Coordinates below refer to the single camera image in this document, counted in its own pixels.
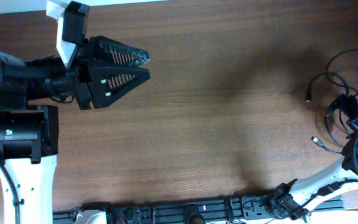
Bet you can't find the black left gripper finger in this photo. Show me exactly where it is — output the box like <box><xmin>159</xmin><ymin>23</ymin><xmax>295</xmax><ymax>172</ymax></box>
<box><xmin>88</xmin><ymin>65</ymin><xmax>150</xmax><ymax>109</ymax></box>
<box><xmin>84</xmin><ymin>35</ymin><xmax>150</xmax><ymax>67</ymax></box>

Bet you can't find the black short usb cable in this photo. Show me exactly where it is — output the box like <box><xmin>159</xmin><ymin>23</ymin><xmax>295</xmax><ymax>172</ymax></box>
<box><xmin>311</xmin><ymin>136</ymin><xmax>344</xmax><ymax>156</ymax></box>

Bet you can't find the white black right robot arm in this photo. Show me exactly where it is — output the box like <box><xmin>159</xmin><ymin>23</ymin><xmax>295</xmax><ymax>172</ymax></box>
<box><xmin>267</xmin><ymin>95</ymin><xmax>358</xmax><ymax>220</ymax></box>

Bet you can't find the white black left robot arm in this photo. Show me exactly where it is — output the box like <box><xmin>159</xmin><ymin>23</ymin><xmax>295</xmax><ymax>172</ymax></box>
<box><xmin>0</xmin><ymin>36</ymin><xmax>150</xmax><ymax>223</ymax></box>

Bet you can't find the black left camera cable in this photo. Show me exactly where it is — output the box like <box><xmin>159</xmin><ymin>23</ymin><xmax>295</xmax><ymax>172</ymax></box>
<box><xmin>0</xmin><ymin>124</ymin><xmax>23</xmax><ymax>224</ymax></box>

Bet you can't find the black aluminium mounting rail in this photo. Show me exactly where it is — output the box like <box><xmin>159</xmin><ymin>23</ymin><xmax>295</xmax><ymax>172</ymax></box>
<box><xmin>52</xmin><ymin>193</ymin><xmax>344</xmax><ymax>224</ymax></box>

